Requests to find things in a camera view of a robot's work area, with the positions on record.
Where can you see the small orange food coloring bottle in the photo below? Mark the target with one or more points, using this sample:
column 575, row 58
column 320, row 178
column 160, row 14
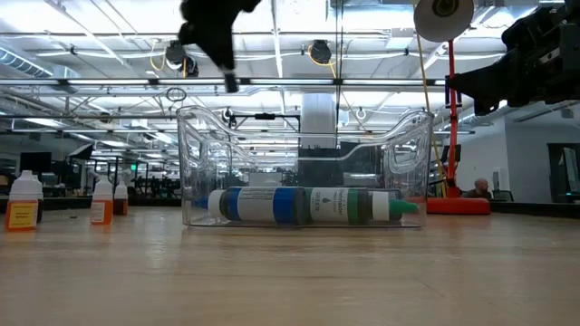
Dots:
column 22, row 215
column 101, row 210

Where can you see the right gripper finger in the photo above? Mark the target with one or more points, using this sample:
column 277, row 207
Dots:
column 489, row 86

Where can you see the large blue-capped food coloring bottle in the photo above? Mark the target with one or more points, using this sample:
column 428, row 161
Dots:
column 285, row 206

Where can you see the person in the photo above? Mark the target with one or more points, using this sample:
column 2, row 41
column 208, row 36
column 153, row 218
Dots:
column 481, row 186

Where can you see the large green-capped food coloring bottle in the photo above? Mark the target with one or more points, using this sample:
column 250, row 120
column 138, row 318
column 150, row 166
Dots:
column 328, row 206

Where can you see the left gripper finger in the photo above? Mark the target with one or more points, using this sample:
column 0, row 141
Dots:
column 229, row 68

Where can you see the red desk lamp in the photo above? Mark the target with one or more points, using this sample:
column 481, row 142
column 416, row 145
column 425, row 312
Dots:
column 453, row 206

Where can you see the small red food coloring bottle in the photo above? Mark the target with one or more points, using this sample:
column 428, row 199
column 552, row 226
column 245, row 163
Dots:
column 120, row 206

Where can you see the small dark food coloring bottle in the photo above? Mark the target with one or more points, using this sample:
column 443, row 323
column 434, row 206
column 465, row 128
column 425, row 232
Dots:
column 41, row 208

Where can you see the clear plastic bin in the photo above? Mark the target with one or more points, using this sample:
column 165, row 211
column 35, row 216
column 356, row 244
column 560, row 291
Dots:
column 204, row 149

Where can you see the black monitor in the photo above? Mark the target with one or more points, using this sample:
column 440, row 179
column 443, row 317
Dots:
column 35, row 161

